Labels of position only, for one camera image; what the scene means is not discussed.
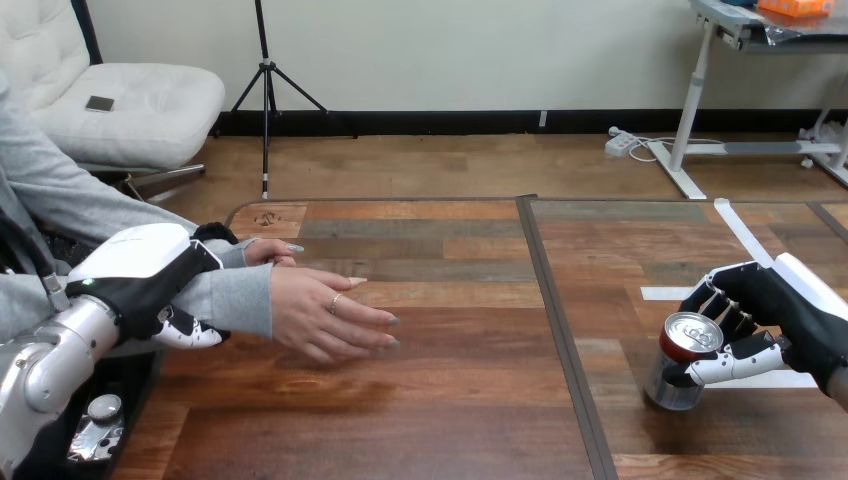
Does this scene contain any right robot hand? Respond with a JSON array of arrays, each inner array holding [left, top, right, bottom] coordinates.
[[662, 252, 848, 399]]

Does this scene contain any person's hand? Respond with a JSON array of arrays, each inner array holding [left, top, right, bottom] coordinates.
[[243, 238, 306, 270], [269, 266, 403, 365]]

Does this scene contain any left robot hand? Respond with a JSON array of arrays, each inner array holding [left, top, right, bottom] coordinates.
[[64, 221, 240, 350]]

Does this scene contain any red and white drink can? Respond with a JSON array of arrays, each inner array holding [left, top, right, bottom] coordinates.
[[643, 311, 725, 412]]

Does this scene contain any person's forearm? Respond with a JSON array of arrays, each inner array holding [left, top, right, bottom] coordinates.
[[142, 210, 257, 270], [0, 263, 275, 342]]

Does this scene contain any black tripod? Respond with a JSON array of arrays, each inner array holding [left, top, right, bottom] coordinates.
[[211, 0, 360, 201]]

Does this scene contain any white cushioned chair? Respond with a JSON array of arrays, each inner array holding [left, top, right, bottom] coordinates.
[[0, 0, 227, 201]]

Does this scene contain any white desk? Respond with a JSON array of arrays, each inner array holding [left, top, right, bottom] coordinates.
[[645, 0, 848, 201]]

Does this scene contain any white power strip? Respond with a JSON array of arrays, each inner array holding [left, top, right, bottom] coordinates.
[[603, 127, 639, 159]]

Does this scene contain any orange thing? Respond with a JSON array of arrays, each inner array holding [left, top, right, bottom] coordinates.
[[757, 0, 838, 19]]

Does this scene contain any black cable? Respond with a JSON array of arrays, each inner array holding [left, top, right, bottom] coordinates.
[[0, 210, 72, 314]]

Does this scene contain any white power cable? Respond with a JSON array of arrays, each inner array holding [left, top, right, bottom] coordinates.
[[625, 135, 727, 164]]

